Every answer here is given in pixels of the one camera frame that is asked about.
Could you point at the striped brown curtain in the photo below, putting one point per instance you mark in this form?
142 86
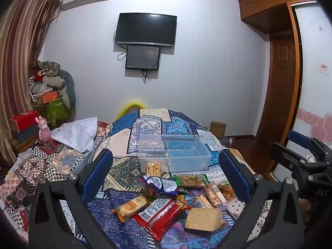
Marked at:
18 57

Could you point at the clear packet of square crackers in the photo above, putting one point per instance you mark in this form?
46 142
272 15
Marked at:
214 195

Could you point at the pink rabbit toy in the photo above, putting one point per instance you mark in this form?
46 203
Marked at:
44 132

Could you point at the orange box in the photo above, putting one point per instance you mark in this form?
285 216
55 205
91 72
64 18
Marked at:
46 97

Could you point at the grey plush toy pile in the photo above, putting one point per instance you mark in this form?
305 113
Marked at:
50 77

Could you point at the green-edged chips packet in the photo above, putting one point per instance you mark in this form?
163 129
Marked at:
190 180

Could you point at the clear plastic storage container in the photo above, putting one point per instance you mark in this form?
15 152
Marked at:
176 150

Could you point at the clear packet of small biscuits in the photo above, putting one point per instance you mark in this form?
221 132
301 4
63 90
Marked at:
153 169

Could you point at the green patterned cloth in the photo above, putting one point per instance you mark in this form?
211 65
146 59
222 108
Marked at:
55 111

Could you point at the red snack packet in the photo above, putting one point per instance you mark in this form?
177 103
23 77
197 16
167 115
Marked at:
160 215

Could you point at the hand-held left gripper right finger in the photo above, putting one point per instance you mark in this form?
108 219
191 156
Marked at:
230 171

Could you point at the person's right hand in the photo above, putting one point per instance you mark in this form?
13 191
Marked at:
305 208

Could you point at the brown wooden door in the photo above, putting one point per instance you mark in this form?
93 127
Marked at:
281 90

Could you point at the yellow cake packet with face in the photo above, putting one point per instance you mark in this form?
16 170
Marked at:
131 206

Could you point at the red box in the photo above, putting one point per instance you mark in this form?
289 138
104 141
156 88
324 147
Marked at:
24 120

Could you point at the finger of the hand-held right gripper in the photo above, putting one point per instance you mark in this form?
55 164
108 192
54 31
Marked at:
286 157
300 139

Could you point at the wooden wardrobe cabinet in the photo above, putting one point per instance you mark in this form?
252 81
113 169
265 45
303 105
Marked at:
275 2

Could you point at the white pillow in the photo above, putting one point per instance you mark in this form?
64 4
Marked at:
75 134

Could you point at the clear packet of orange snacks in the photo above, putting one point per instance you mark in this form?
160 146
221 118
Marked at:
227 190

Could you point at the blue snack packet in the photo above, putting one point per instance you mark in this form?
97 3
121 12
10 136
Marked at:
159 184

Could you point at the white sliding door with hearts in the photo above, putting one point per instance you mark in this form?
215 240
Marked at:
315 83

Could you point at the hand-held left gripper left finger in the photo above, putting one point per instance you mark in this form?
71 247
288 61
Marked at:
104 166

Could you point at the dark grey box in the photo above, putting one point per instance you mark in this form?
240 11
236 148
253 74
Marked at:
24 134

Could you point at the yellow round object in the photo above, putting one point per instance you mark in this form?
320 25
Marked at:
129 107

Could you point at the small black wall monitor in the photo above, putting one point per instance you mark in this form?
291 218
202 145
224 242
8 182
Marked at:
142 57

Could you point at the brown cardboard box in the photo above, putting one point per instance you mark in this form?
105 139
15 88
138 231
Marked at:
217 128

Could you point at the small wall label sticker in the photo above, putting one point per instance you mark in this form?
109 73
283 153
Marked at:
323 67

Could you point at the bread slice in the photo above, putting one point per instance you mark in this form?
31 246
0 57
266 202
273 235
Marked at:
203 220

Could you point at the wall-mounted black television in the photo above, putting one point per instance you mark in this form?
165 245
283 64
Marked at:
146 29

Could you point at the grey-blue round cushion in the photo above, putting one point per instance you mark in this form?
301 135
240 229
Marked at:
70 88

